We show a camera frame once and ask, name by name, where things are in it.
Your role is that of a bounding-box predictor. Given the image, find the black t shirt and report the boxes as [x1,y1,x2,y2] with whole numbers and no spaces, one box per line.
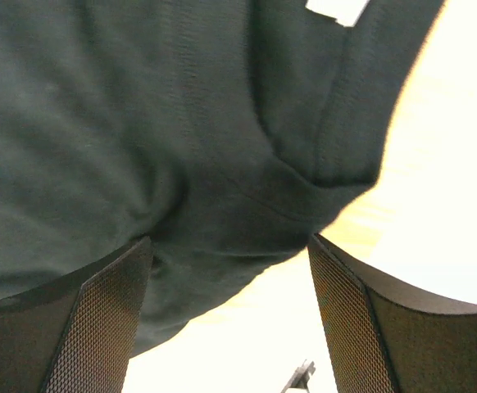
[0,1,442,353]

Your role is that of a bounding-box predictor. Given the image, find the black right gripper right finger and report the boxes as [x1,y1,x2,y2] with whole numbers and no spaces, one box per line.
[307,234,477,393]

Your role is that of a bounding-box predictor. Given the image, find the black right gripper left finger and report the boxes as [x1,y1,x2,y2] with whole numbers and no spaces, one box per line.
[0,238,152,393]

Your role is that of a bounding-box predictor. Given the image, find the aluminium frame rail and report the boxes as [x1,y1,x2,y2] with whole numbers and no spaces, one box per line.
[281,360,316,393]

